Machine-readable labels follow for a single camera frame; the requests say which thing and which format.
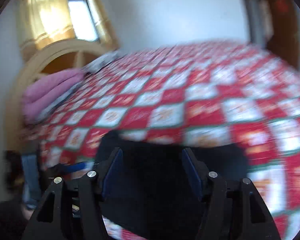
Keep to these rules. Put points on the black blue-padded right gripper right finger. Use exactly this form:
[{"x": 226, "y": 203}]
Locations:
[{"x": 231, "y": 209}]

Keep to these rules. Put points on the left yellow curtain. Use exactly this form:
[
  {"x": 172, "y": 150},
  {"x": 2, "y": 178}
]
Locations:
[{"x": 41, "y": 23}]

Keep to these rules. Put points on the dark brown door frame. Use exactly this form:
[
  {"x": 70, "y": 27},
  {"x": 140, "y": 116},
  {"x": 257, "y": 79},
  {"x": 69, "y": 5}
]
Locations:
[{"x": 260, "y": 21}]

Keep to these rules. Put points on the grey patterned pillow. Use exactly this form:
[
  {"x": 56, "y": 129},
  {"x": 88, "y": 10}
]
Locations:
[{"x": 102, "y": 61}]

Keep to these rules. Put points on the black pants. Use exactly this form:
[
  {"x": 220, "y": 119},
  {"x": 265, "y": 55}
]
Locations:
[{"x": 150, "y": 194}]

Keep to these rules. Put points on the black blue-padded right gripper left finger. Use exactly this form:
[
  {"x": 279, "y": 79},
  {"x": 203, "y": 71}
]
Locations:
[{"x": 71, "y": 209}]

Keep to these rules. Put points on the beige and brown headboard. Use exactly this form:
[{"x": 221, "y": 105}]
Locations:
[{"x": 61, "y": 55}]

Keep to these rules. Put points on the red double happiness sticker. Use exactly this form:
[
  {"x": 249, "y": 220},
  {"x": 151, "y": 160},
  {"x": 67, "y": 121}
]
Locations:
[{"x": 282, "y": 6}]

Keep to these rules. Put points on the brown wooden door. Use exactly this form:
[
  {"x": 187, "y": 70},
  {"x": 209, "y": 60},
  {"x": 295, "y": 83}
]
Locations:
[{"x": 285, "y": 41}]

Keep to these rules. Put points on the window with frame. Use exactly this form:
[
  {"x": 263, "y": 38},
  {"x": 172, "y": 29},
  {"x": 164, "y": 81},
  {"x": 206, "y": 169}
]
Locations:
[{"x": 83, "y": 20}]

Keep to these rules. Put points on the folded pink blanket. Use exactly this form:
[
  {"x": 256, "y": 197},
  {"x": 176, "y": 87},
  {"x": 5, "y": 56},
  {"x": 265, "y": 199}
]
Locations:
[{"x": 45, "y": 91}]

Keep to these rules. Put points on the red checkered cartoon bedspread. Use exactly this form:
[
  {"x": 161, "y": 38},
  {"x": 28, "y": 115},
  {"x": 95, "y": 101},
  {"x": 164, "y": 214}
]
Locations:
[{"x": 204, "y": 94}]

